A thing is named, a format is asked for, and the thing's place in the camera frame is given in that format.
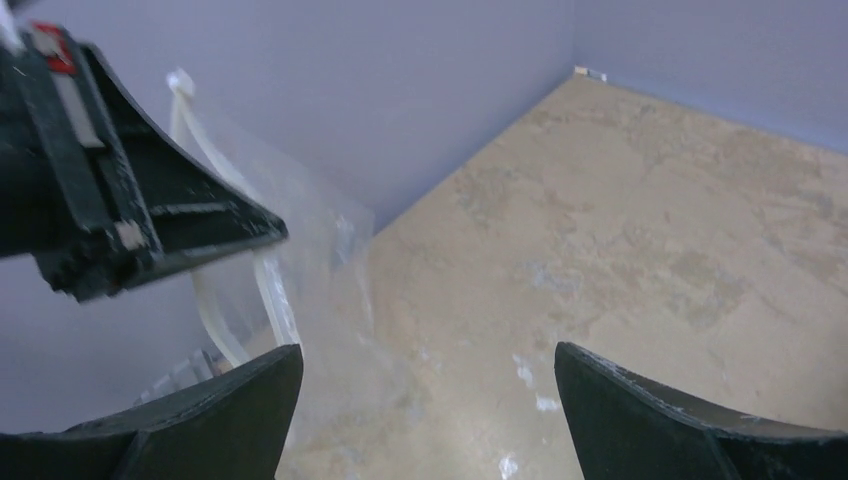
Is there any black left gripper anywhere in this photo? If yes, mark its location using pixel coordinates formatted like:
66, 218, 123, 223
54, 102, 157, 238
1, 21, 289, 302

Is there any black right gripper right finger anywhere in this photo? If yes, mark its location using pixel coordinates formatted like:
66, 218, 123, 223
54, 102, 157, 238
554, 342, 847, 479

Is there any clear dotted zip top bag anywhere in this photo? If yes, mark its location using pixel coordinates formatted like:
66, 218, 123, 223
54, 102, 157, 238
156, 69, 421, 479

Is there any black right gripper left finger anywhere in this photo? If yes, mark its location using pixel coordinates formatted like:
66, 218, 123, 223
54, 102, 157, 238
1, 345, 304, 479

